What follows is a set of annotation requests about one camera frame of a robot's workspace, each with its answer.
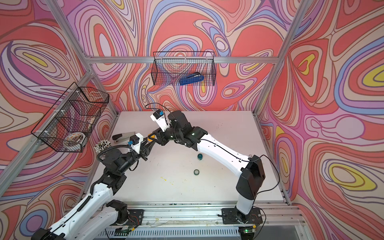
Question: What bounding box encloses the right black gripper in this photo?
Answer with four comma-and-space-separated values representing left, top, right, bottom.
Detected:
148, 124, 183, 147

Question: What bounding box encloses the orange paint jar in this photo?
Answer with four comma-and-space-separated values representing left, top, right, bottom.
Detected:
148, 135, 156, 142

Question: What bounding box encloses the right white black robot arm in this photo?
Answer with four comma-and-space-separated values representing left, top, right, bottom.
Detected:
151, 110, 266, 219

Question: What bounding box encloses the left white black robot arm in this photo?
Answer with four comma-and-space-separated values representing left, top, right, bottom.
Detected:
31, 140, 155, 240

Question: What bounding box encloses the grey stapler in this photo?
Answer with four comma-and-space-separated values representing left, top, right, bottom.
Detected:
112, 132, 136, 142

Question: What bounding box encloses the cup of pencils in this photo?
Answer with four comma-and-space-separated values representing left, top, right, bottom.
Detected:
94, 140, 112, 155

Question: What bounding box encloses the blue stapler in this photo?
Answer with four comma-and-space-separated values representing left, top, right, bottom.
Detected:
179, 72, 204, 86

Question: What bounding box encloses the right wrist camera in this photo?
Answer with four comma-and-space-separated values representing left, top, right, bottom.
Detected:
151, 110, 169, 132

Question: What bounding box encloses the back black wire basket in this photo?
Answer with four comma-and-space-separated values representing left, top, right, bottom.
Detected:
151, 51, 217, 87

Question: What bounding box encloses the black wire basket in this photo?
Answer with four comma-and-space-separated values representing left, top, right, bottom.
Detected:
151, 51, 217, 87
31, 83, 110, 153

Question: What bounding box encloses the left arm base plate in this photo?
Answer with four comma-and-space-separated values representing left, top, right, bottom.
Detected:
113, 209, 145, 227

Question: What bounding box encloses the left black wire basket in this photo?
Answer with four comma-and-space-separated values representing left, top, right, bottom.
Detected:
31, 83, 110, 153

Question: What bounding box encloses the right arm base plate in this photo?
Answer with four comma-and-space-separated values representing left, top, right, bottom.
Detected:
218, 207, 263, 226

